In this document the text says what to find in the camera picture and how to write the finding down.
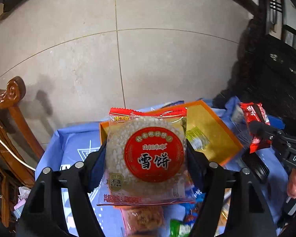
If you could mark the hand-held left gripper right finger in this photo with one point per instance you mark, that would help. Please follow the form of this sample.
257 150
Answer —
197 175

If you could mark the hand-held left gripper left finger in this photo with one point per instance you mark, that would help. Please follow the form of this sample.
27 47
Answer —
98 167

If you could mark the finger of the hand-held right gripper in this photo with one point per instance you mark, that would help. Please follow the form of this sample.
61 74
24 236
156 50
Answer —
261 128

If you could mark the dark red wafer packet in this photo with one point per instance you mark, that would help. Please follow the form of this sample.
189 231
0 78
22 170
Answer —
255 113

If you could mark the blue cookie packet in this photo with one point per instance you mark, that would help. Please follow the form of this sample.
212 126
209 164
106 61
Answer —
196 198

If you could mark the yellow-green snack packet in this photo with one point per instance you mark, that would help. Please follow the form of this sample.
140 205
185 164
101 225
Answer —
196 139

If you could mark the orange cardboard box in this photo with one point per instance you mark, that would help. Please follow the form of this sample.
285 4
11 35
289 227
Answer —
212 133

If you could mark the clear biscuit packet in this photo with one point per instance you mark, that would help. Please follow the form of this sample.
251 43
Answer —
224 214

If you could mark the round rice cracker packet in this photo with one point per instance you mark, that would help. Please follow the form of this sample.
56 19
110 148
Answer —
148 153

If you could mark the green candy packet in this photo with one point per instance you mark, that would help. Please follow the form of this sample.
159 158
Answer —
178 228

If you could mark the blue printed tablecloth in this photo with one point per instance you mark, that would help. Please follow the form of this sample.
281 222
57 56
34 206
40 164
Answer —
71 148

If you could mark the dark carved wooden furniture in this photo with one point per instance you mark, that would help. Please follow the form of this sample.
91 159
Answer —
273 79

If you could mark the pink cloth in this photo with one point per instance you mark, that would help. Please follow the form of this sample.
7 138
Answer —
21 203

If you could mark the carved wooden chair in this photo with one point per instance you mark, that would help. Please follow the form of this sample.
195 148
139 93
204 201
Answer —
12 118

